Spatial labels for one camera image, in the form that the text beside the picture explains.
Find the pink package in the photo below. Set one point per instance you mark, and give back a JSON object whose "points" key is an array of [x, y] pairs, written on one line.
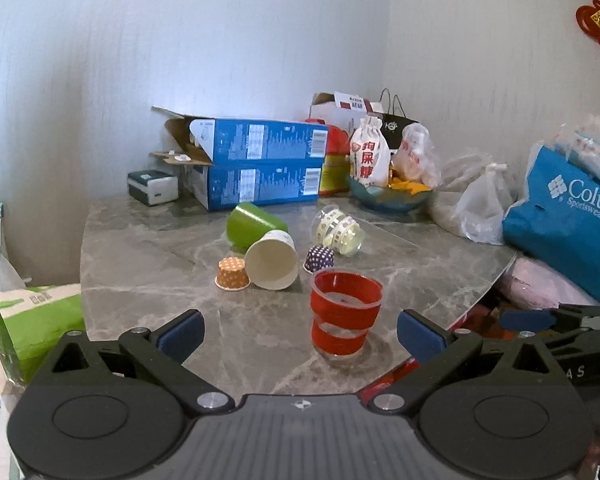
{"points": [[540, 285]]}

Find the blue cardboard box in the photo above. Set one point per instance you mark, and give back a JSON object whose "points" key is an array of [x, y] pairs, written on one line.
{"points": [[255, 183]]}

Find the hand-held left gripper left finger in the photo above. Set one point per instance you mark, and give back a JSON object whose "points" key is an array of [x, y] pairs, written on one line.
{"points": [[182, 336]]}

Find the teal glass bowl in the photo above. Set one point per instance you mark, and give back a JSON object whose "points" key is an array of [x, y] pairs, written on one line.
{"points": [[387, 200]]}

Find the red yellow box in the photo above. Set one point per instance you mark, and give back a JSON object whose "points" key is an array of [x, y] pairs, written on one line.
{"points": [[333, 170]]}

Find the white plastic bag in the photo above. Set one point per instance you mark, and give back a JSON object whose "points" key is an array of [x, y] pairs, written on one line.
{"points": [[480, 205]]}

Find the green tissue pack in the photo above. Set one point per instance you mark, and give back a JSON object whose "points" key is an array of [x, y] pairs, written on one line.
{"points": [[35, 320]]}

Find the clear plastic packaging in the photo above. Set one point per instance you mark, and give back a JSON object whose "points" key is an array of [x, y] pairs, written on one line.
{"points": [[592, 147]]}

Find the yellow snack packet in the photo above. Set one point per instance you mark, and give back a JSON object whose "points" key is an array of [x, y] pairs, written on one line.
{"points": [[410, 186]]}

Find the small white grey device box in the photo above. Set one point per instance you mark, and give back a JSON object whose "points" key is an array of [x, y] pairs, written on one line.
{"points": [[152, 186]]}

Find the orange dotted paper cup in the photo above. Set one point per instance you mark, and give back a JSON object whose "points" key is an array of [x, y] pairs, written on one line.
{"points": [[233, 274]]}

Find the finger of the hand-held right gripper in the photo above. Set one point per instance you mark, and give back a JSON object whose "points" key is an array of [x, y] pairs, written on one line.
{"points": [[585, 341], [525, 318]]}

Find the white paper cup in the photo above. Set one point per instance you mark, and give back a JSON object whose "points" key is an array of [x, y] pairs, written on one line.
{"points": [[271, 262]]}

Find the blue cardboard box open flaps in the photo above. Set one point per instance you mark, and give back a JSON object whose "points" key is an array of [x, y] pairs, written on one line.
{"points": [[260, 140]]}

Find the white cardboard box red label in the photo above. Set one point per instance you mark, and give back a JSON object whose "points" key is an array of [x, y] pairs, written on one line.
{"points": [[341, 110]]}

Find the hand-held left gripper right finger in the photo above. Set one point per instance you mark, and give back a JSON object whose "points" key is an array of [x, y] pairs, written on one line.
{"points": [[420, 338]]}

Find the black paper bag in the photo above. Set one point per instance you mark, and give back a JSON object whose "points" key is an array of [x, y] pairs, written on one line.
{"points": [[394, 127]]}

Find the red striped clear cup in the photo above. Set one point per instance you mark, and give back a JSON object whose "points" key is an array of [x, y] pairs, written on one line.
{"points": [[344, 315]]}

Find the clear patterned plastic cup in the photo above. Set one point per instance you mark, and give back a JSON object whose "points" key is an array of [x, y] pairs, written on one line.
{"points": [[337, 230]]}

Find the dark blue dotted paper cup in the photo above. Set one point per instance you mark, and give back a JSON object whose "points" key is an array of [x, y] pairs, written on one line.
{"points": [[319, 258]]}

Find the green plastic cup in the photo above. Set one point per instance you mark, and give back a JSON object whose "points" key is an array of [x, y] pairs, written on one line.
{"points": [[247, 222]]}

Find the blue shopping bag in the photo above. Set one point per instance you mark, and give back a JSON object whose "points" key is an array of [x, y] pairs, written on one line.
{"points": [[560, 230]]}

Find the clear plastic food bag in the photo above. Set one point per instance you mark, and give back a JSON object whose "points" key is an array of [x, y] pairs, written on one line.
{"points": [[416, 157]]}

